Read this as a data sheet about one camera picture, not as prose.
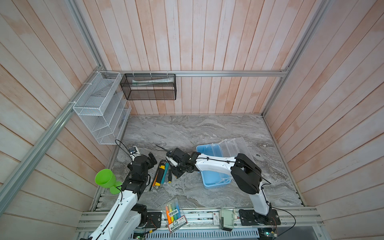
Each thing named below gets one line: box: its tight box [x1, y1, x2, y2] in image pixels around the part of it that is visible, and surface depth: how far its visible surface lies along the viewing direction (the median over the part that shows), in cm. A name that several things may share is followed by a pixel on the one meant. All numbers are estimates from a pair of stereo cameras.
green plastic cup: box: [95, 168, 123, 195], surface depth 74 cm
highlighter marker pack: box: [165, 197, 189, 233], surface depth 75 cm
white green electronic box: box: [219, 208, 234, 232], surface depth 70 cm
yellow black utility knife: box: [155, 159, 166, 189], surface depth 90 cm
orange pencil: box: [151, 169, 159, 190], surface depth 88 cm
